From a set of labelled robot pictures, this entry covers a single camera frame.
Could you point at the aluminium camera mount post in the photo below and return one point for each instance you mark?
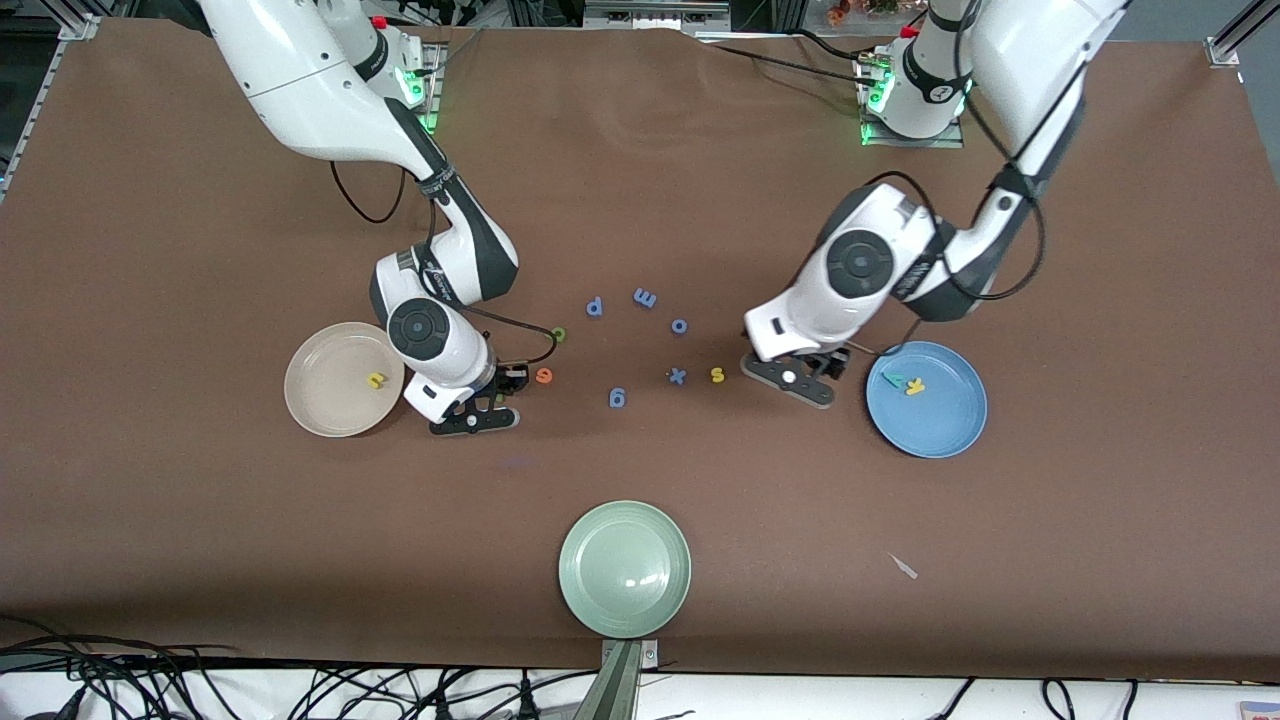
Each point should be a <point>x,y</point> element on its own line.
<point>620,690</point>

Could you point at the small grey paper scrap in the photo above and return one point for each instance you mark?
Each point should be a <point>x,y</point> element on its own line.
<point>903,566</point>

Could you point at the metal frame rail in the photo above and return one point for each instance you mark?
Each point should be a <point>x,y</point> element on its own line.
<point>655,15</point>

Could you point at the blue round plate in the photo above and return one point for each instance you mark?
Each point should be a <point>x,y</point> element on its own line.
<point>940,420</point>

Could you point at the blue foam letter m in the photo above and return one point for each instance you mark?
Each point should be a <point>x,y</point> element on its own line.
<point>645,297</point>

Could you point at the orange background object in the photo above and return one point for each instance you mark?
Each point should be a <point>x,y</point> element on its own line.
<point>840,12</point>

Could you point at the aluminium corner bracket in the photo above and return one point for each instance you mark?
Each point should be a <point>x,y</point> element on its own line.
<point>80,27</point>
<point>1222,52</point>

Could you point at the aluminium table edge rail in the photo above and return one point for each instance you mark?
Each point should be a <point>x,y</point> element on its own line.
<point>38,95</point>

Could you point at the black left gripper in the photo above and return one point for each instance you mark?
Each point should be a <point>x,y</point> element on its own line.
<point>833,361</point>

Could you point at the brown table cover sheet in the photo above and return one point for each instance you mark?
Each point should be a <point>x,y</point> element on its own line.
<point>640,200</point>

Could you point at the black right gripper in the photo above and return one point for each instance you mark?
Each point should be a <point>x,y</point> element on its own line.
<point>510,380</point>

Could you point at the beige round plate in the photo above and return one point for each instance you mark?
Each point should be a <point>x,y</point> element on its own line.
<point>330,385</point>

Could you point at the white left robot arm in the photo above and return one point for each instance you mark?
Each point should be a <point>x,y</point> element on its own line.
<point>1030,60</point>

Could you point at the green round plate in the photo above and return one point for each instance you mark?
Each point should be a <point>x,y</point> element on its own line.
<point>625,569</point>

